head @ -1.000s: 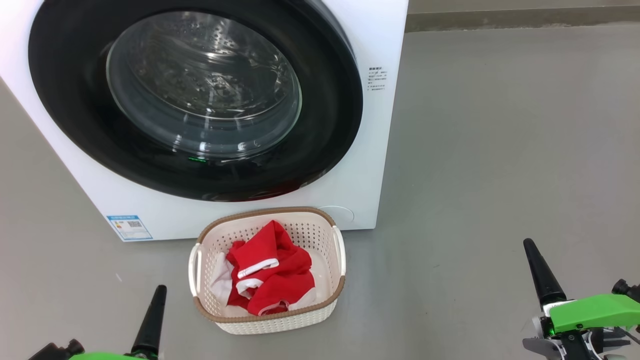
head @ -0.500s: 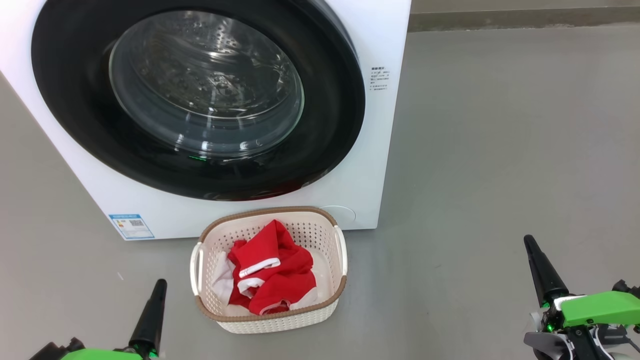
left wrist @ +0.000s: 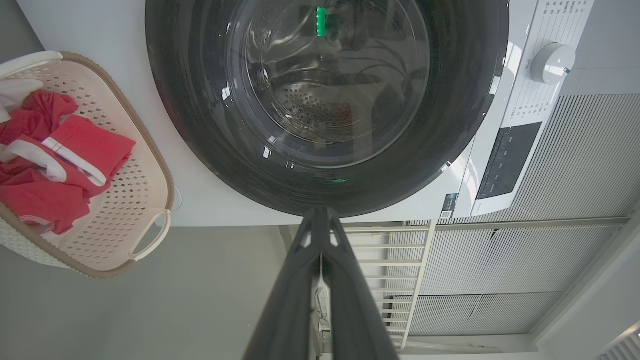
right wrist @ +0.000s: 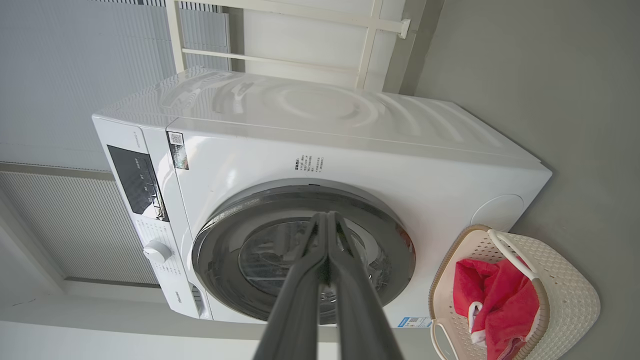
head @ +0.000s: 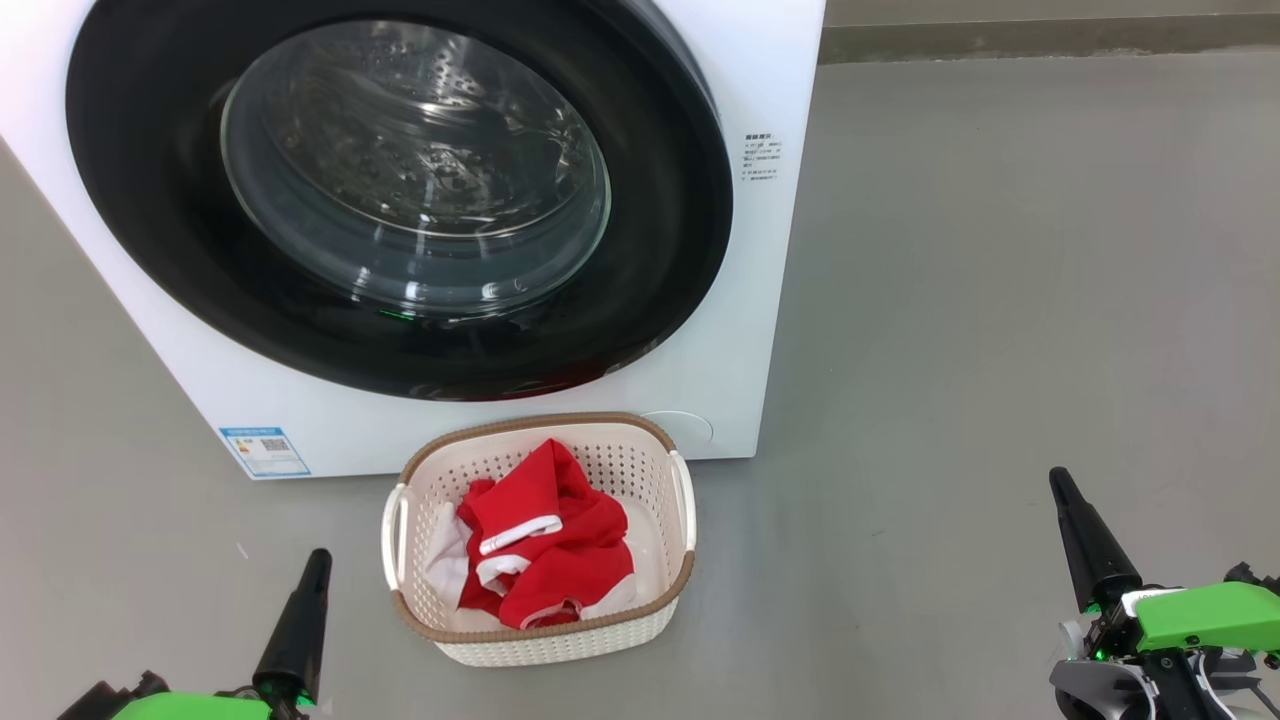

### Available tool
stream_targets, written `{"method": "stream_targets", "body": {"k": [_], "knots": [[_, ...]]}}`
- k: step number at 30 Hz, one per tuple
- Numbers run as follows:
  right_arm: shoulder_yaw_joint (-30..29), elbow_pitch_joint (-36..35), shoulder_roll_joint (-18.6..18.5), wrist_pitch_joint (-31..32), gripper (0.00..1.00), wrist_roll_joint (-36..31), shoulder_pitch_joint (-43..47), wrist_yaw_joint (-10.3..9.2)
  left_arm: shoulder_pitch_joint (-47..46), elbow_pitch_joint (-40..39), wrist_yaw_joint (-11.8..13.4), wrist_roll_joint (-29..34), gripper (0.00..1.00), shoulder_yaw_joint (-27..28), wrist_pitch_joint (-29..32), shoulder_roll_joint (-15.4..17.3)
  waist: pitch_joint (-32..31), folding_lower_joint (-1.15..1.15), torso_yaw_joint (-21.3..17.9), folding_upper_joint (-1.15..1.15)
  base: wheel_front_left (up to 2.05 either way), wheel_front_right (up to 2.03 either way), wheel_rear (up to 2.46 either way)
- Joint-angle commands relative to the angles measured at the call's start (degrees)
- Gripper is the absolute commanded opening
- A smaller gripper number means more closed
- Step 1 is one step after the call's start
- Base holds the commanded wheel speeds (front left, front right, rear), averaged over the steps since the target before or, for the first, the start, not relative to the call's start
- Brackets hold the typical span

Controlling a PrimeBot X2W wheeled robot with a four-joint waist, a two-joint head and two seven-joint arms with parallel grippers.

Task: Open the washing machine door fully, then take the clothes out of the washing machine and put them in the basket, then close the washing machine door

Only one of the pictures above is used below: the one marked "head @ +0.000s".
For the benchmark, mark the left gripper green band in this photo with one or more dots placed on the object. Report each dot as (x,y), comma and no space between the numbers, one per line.
(200,708)

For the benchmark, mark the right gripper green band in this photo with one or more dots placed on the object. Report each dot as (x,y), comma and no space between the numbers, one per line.
(1210,615)

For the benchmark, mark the red and white garment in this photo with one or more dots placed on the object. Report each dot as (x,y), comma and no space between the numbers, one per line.
(560,550)

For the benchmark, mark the black round washing machine door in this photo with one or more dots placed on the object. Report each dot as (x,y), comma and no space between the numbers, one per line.
(150,200)

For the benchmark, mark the cream perforated laundry basket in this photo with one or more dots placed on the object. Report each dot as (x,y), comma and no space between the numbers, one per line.
(540,645)

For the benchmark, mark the white washing machine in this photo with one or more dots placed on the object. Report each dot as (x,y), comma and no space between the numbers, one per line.
(750,300)

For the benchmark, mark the blue energy label sticker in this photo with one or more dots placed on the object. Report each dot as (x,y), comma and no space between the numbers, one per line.
(265,452)

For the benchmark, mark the round white filter cover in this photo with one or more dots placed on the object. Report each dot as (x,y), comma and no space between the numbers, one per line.
(680,430)

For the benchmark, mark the small printed text sticker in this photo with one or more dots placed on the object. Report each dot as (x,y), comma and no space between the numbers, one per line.
(761,158)

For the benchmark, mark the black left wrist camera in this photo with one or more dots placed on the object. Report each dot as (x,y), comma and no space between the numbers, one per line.
(110,700)

